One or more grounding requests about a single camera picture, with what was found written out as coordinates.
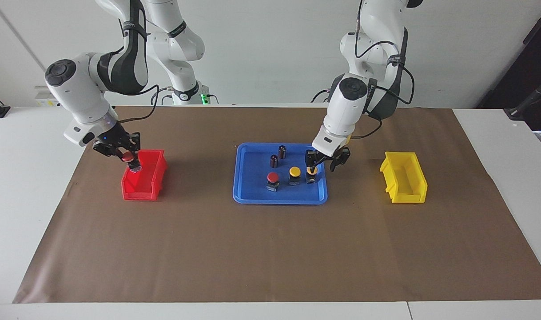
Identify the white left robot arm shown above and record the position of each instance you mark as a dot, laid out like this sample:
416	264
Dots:
346	111

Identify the yellow push button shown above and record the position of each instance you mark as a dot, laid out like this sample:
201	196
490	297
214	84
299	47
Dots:
312	179
295	170

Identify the black cylinder capacitor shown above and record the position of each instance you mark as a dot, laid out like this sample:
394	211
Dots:
274	161
282	152

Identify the red push button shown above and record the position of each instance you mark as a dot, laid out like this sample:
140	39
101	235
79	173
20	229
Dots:
272	177
128	156

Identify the red plastic bin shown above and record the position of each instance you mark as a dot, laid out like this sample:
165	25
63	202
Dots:
137	193

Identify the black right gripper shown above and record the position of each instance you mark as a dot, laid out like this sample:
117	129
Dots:
113	142

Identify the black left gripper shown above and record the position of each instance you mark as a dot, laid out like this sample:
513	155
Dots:
324	158

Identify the white box yellow label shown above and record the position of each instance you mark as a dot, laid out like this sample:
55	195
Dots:
44	100

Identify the black stand pole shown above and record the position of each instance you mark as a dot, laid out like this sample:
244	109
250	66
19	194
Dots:
526	104

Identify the yellow plastic bin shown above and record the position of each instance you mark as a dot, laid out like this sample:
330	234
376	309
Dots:
408	198

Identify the blue plastic tray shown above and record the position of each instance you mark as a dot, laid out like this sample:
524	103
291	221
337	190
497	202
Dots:
252	194

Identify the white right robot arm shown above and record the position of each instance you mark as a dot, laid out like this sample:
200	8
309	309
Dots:
84	93

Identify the brown paper table mat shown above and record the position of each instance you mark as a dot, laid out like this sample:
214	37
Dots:
270	249

